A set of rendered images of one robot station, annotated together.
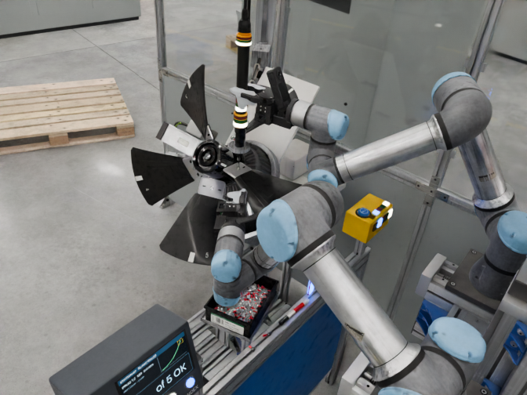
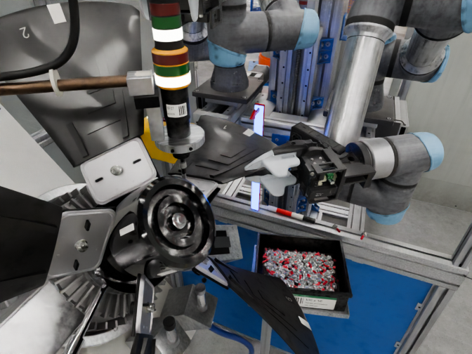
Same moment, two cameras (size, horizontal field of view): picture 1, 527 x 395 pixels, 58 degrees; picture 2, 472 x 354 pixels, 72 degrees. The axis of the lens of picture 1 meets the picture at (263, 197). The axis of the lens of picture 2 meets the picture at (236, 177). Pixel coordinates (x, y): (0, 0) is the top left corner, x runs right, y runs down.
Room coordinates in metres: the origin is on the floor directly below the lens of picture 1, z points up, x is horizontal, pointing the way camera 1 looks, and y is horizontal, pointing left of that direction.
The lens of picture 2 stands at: (1.37, 0.50, 1.50)
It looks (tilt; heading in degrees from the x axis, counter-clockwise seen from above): 36 degrees down; 255
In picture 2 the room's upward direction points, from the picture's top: straight up
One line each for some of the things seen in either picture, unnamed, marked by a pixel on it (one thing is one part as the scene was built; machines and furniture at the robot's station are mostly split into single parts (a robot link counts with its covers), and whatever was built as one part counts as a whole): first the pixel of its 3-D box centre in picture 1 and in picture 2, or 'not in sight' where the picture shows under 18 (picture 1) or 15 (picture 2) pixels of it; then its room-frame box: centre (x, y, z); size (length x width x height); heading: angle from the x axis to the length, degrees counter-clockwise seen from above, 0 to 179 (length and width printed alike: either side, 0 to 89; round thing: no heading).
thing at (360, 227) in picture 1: (367, 219); (164, 140); (1.35, -0.37, 1.02); 0.16 x 0.10 x 0.11; 142
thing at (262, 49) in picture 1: (260, 55); not in sight; (1.97, 0.06, 1.36); 0.10 x 0.07 x 0.09; 177
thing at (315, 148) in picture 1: (321, 156); (234, 34); (1.19, -0.16, 1.35); 0.11 x 0.08 x 0.11; 179
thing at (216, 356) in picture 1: (238, 333); not in sight; (1.58, 0.07, 0.04); 0.62 x 0.45 x 0.08; 142
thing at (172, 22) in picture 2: not in sight; (166, 20); (1.34, 0.09, 1.43); 0.03 x 0.03 x 0.01
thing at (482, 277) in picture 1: (500, 270); (229, 72); (1.06, -0.72, 1.09); 0.15 x 0.15 x 0.10
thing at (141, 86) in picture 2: (240, 133); (168, 109); (1.35, 0.09, 1.32); 0.09 x 0.07 x 0.10; 177
